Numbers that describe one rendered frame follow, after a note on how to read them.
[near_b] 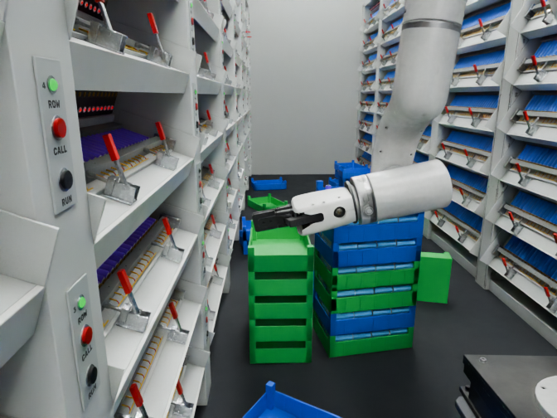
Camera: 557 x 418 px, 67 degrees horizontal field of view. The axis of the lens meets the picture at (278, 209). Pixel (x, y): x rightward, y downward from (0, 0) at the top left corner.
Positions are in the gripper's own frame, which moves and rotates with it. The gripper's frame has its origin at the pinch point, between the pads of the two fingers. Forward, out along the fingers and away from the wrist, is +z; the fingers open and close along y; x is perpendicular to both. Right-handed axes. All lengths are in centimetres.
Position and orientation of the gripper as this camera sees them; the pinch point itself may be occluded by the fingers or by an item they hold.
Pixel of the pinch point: (264, 220)
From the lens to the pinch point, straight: 73.6
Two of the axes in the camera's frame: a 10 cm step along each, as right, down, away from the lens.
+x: -2.1, -9.4, -2.6
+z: -9.8, 2.1, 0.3
